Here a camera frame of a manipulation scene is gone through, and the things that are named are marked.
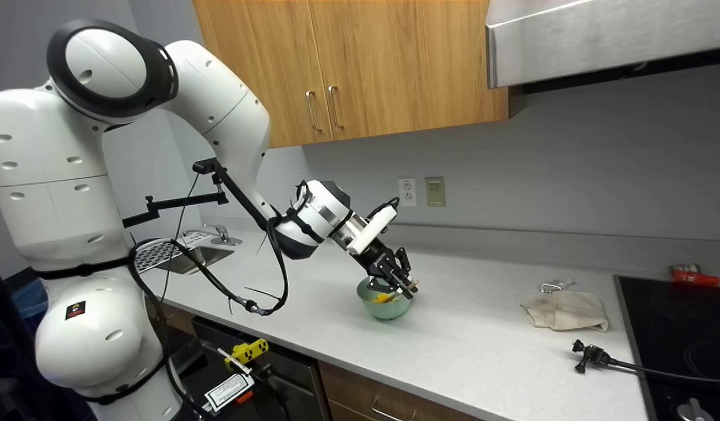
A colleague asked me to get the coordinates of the beige cloth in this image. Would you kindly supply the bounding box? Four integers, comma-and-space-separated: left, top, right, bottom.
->
520, 288, 611, 335

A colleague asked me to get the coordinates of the green bowl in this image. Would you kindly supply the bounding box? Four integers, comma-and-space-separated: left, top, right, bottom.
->
355, 276, 416, 323

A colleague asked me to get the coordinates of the wooden spatula yellow head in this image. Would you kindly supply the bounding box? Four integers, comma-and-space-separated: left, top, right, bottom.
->
372, 278, 408, 306

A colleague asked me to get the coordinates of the steel range hood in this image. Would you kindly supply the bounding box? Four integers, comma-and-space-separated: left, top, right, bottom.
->
484, 0, 720, 96

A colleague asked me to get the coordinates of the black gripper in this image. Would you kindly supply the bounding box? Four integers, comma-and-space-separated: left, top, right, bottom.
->
364, 236, 421, 302

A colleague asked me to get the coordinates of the black cooktop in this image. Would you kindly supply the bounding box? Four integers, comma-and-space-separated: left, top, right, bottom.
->
611, 273, 720, 421

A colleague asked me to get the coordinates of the silver drawer handle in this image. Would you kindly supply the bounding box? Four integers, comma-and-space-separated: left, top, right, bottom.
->
369, 405, 408, 421

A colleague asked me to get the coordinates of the red knob object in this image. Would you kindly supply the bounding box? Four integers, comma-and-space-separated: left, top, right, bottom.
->
667, 262, 720, 288

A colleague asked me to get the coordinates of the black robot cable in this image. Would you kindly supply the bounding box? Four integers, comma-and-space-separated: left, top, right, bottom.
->
129, 165, 291, 317

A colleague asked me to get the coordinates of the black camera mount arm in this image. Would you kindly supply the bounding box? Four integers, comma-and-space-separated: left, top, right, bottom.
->
120, 156, 231, 232

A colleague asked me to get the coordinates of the metal cabinet handle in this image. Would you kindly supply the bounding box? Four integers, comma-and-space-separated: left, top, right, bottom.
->
325, 81, 346, 134
300, 86, 319, 136

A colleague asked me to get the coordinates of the black clamp cable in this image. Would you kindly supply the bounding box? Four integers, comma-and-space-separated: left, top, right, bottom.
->
602, 356, 720, 389

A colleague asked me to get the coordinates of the wooden wall cabinet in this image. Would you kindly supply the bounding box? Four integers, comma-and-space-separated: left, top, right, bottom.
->
192, 0, 510, 150

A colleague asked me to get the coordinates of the steel sink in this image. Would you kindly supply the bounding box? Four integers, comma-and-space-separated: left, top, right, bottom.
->
133, 225, 241, 276

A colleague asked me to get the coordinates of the white handheld device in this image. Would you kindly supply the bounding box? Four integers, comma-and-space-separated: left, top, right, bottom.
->
203, 371, 256, 414

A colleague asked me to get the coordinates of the silver cooktop knob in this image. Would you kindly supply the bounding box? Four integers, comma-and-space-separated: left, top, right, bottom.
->
676, 396, 718, 421

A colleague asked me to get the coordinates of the yellow tool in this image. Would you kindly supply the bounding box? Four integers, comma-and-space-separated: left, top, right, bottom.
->
222, 336, 272, 369

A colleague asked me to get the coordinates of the small black clamp mount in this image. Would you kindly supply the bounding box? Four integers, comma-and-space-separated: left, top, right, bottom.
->
570, 336, 614, 376

